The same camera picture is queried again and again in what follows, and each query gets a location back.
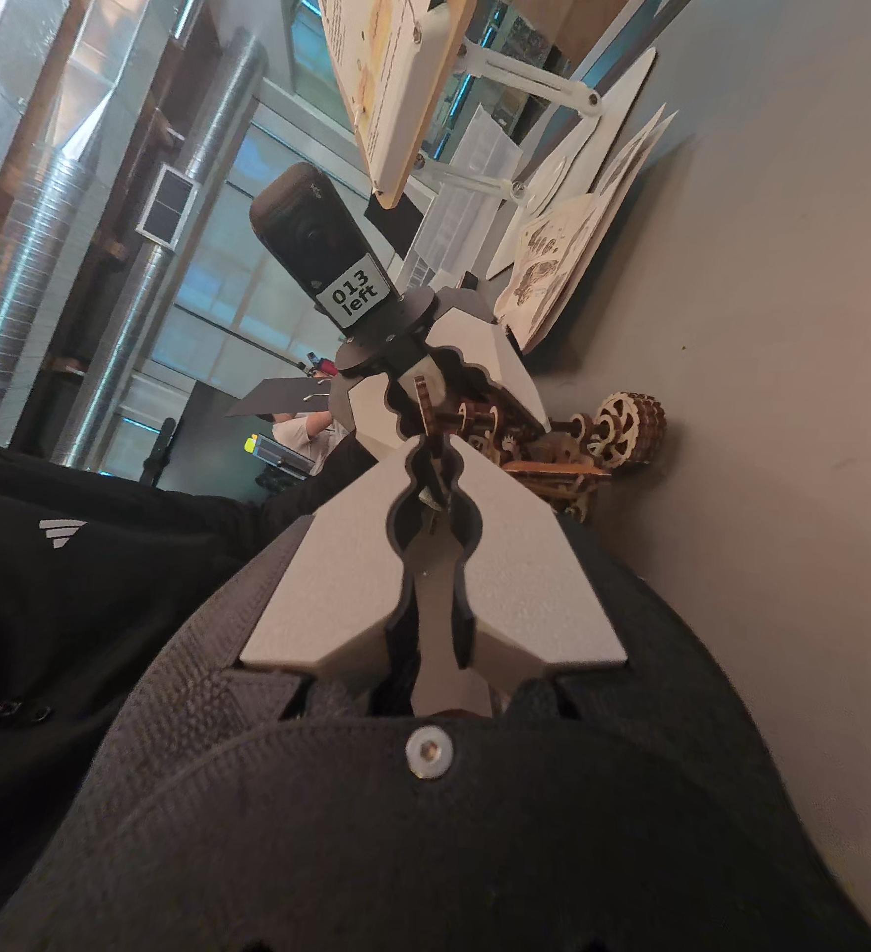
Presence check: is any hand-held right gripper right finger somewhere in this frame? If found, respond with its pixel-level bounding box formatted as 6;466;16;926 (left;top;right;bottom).
437;433;629;694

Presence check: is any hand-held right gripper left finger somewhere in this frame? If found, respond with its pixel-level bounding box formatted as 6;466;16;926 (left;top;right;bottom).
239;437;427;675

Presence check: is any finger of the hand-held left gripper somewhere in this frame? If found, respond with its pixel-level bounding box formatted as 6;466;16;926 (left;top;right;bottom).
427;307;553;437
346;366;416;464

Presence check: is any wooden buggy model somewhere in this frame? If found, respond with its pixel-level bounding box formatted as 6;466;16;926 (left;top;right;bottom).
435;387;667;522

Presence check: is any thick wooden wheel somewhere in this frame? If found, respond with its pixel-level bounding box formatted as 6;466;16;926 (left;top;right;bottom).
592;390;667;471

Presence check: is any instruction booklet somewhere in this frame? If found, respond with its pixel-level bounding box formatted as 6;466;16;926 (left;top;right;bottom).
491;104;681;354

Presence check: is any clear plastic drawer cabinet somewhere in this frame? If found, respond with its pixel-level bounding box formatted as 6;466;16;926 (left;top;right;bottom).
406;104;526;280

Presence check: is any white book stand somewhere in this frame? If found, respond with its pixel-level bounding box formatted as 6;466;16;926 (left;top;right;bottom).
417;41;660;280

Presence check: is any person's black clothing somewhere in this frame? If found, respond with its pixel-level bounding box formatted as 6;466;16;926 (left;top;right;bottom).
0;439;380;952

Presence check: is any wall vent grille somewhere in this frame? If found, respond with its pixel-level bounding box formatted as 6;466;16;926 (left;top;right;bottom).
136;165;200;246

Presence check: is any silver ventilation duct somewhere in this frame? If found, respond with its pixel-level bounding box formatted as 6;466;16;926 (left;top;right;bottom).
52;30;269;470
0;97;150;443

